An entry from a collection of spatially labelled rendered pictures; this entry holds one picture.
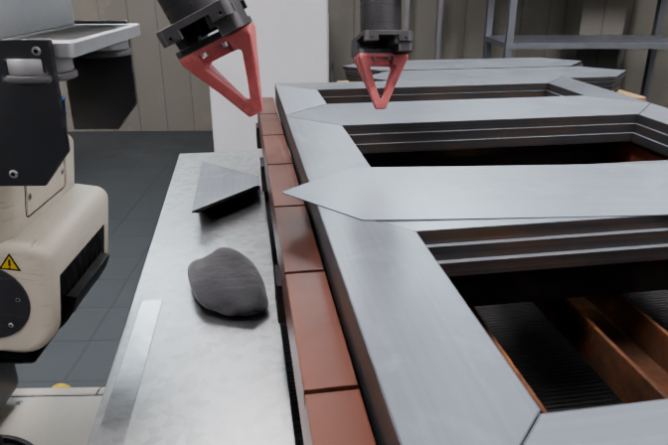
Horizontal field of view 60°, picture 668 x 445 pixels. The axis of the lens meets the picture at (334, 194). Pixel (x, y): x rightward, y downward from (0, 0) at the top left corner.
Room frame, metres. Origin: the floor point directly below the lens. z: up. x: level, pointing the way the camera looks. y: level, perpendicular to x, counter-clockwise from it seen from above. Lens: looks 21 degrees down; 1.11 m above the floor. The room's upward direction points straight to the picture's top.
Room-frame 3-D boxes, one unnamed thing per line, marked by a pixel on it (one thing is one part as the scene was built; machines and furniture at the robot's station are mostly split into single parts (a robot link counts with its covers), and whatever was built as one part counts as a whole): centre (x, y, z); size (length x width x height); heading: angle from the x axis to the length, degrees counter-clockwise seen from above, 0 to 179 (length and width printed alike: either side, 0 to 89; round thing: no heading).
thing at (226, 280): (0.74, 0.16, 0.70); 0.20 x 0.10 x 0.03; 21
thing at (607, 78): (1.72, -0.43, 0.82); 0.80 x 0.40 x 0.06; 99
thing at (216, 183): (1.14, 0.22, 0.70); 0.39 x 0.12 x 0.04; 9
